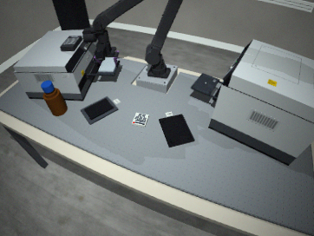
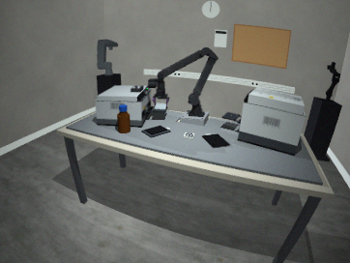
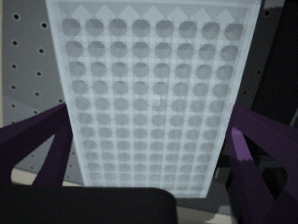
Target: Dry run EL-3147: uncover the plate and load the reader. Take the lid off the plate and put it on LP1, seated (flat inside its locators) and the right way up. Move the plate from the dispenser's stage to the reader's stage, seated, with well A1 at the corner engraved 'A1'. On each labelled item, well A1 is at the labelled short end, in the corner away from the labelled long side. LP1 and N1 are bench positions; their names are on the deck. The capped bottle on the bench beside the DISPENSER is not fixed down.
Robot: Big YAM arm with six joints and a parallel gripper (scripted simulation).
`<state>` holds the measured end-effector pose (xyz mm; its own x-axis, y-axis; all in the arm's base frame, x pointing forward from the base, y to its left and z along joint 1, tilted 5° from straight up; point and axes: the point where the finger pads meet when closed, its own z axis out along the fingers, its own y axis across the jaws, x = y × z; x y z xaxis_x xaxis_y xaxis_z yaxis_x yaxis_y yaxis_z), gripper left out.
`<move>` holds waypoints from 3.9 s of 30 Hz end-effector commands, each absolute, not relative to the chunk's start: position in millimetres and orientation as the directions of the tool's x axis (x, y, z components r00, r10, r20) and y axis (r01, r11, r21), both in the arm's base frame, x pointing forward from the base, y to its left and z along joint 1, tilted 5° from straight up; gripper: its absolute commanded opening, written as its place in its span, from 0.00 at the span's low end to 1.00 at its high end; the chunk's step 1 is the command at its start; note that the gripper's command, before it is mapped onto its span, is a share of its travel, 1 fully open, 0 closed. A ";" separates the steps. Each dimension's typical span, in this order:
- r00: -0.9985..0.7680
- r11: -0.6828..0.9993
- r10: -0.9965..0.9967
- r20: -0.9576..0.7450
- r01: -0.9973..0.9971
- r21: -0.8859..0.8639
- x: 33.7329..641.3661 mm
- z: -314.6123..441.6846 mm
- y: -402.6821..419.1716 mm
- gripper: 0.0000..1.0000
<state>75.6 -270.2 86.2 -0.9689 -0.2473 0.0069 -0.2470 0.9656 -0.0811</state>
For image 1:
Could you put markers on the brown bottle with blue cap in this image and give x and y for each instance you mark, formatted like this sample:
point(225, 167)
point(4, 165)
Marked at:
point(53, 98)

